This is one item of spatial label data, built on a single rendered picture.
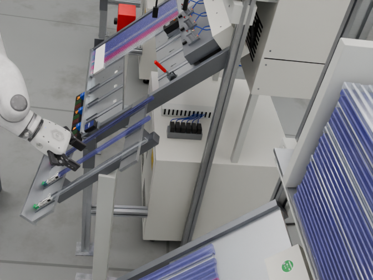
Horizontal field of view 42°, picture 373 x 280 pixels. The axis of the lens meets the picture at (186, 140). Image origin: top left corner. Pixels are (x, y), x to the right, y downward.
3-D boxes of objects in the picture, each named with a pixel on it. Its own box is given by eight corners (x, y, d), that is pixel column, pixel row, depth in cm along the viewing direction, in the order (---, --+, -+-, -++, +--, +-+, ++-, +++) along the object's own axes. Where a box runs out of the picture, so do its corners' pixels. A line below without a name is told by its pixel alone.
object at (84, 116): (91, 143, 201) (79, 133, 197) (99, 59, 250) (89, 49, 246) (93, 141, 200) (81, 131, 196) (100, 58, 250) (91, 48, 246)
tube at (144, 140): (36, 209, 165) (34, 208, 164) (37, 206, 166) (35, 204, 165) (146, 142, 143) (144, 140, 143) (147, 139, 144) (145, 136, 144)
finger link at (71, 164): (59, 160, 140) (79, 171, 143) (62, 153, 142) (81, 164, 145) (54, 166, 142) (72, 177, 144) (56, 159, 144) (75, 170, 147)
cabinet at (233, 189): (141, 247, 247) (155, 160, 208) (139, 154, 300) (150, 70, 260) (261, 250, 258) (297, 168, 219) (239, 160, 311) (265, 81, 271)
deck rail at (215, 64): (90, 146, 199) (80, 137, 196) (91, 143, 201) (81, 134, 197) (240, 59, 178) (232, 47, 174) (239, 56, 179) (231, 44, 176)
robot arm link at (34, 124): (28, 125, 136) (38, 131, 137) (37, 107, 142) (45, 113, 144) (14, 142, 140) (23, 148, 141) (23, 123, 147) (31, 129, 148)
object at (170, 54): (166, 98, 189) (159, 90, 186) (159, 19, 238) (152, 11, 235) (238, 55, 179) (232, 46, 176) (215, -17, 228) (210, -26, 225)
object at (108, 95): (89, 138, 199) (84, 133, 197) (97, 54, 248) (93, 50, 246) (125, 116, 193) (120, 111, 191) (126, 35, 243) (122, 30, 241)
